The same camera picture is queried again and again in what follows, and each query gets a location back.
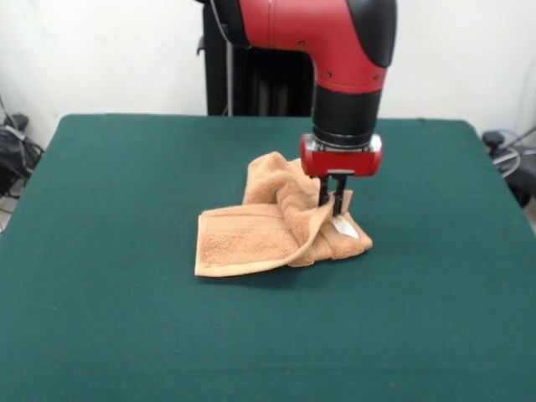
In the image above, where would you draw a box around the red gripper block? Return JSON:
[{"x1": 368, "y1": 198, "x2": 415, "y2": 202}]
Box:
[{"x1": 299, "y1": 133, "x2": 383, "y2": 217}]

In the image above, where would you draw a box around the tan terry towel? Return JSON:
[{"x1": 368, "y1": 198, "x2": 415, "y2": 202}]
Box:
[{"x1": 193, "y1": 151, "x2": 374, "y2": 278}]

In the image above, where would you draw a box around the dark green table cloth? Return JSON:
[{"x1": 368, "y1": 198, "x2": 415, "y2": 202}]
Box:
[{"x1": 0, "y1": 113, "x2": 536, "y2": 402}]

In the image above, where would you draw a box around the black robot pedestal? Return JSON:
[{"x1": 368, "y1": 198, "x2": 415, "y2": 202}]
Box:
[{"x1": 195, "y1": 0, "x2": 316, "y2": 117}]

